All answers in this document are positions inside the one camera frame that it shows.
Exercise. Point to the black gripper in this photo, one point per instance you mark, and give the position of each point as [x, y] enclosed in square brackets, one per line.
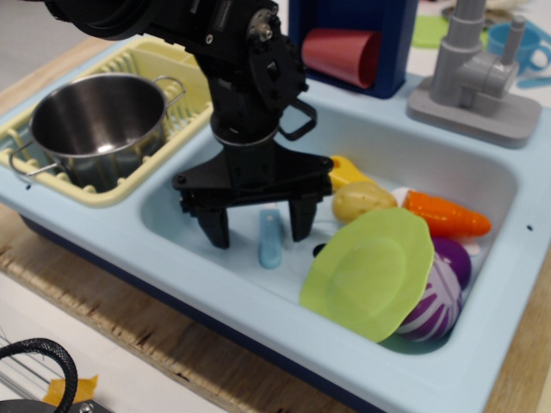
[238, 177]

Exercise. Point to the white spoon blue handle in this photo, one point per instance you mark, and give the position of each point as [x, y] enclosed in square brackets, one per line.
[270, 237]

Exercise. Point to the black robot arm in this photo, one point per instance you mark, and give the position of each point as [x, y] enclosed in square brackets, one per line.
[254, 73]

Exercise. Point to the stainless steel pot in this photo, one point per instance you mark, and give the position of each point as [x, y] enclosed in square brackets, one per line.
[99, 129]

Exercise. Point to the light blue toy sink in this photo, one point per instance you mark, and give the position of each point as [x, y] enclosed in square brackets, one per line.
[147, 235]

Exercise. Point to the yellow toy potato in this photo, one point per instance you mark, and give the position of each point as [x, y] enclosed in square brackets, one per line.
[355, 199]

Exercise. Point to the green plastic plate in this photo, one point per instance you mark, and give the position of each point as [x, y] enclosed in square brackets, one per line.
[372, 273]

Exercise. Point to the red plastic cup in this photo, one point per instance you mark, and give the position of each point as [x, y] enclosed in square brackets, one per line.
[350, 56]

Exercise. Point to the orange toy carrot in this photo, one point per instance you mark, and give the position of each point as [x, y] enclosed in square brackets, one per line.
[446, 218]

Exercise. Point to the yellow dish drying rack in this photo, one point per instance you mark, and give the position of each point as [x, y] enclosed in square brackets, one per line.
[146, 57]

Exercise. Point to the purple toy cabbage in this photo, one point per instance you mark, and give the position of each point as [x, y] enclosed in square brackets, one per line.
[440, 306]

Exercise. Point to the dark blue cup holder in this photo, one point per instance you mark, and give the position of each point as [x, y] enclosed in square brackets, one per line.
[393, 19]

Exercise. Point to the orange tape piece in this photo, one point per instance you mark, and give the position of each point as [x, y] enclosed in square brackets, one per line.
[85, 390]

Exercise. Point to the grey toy faucet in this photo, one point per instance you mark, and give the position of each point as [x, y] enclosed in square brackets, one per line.
[468, 92]

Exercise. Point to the green plate in background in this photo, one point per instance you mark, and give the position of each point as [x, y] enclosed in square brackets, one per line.
[431, 30]

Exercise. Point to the blue plastic mug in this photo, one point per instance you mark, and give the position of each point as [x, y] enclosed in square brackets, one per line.
[532, 49]

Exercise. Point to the blue utensil in background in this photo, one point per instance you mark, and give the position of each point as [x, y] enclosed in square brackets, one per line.
[535, 82]

